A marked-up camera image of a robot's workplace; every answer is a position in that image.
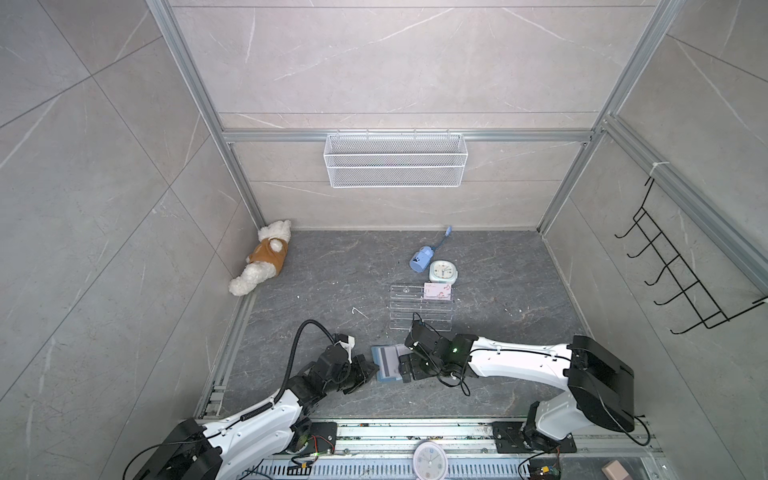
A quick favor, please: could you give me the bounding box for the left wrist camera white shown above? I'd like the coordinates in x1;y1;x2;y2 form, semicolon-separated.
334;333;355;362

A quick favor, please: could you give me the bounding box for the blue leather card holder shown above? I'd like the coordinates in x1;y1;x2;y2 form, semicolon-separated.
370;343;412;383

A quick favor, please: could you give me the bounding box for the blue brush tool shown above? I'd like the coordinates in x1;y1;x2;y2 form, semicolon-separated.
409;226;452;273

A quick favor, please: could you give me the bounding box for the aluminium front rail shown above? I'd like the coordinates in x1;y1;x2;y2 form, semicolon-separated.
218;418;676;479

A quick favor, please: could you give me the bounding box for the white teddy bear brown vest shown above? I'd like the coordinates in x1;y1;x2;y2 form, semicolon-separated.
228;220;292;297

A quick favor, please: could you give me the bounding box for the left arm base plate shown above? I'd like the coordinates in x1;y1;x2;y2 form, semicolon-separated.
283;418;338;455

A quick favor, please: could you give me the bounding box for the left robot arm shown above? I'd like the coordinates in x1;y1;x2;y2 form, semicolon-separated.
122;335;379;479

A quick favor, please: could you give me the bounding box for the card with black stripe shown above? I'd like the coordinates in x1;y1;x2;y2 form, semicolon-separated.
376;347;403;381

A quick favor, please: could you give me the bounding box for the black wire hook rack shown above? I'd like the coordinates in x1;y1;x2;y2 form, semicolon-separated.
613;177;767;336

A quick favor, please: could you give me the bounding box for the pink white credit card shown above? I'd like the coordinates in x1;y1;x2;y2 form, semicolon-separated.
423;282;452;301

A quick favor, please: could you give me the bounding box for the pink block at front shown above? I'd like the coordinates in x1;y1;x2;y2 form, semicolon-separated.
601;460;632;480

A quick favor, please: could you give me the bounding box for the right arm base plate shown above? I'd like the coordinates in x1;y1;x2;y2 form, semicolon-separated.
491;421;577;454

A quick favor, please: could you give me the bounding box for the clear acrylic organizer tray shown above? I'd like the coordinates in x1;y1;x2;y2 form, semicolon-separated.
388;284;456;332

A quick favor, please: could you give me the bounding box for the white clock at front edge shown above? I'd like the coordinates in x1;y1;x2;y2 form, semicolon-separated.
412;441;448;480

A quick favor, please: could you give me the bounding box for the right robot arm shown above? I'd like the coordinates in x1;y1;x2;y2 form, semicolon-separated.
398;319;636;451

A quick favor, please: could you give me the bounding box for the white wire mesh basket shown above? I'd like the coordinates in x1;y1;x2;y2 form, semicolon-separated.
323;133;469;189

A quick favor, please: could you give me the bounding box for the small white round clock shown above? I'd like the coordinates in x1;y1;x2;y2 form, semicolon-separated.
429;260;458;285

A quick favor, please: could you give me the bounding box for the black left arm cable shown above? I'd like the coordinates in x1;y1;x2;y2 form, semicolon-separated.
275;319;336;403

